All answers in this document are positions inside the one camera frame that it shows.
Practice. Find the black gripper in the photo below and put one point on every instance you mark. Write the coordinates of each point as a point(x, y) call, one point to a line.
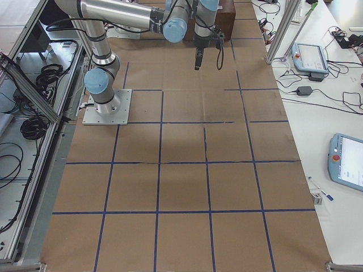
point(201, 42)

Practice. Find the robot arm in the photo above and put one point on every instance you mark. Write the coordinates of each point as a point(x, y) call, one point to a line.
point(95, 19)

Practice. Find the dark wooden drawer cabinet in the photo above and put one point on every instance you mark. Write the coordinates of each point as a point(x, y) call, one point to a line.
point(224, 19)

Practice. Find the black power adapter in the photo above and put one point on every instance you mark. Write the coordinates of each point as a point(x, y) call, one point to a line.
point(304, 91)

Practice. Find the teach pendant far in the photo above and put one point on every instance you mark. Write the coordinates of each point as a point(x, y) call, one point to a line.
point(309, 58)

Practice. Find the teach pendant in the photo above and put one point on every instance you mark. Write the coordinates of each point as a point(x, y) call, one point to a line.
point(309, 58)
point(345, 161)

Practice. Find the teach pendant near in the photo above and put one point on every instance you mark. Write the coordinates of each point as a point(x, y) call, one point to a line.
point(345, 161)

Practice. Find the blue pen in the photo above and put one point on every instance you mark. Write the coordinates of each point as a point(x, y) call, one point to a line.
point(319, 187)

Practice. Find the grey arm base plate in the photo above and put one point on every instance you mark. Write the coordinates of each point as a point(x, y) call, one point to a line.
point(116, 112)

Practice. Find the aluminium frame post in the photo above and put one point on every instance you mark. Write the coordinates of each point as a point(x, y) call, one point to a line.
point(282, 29)

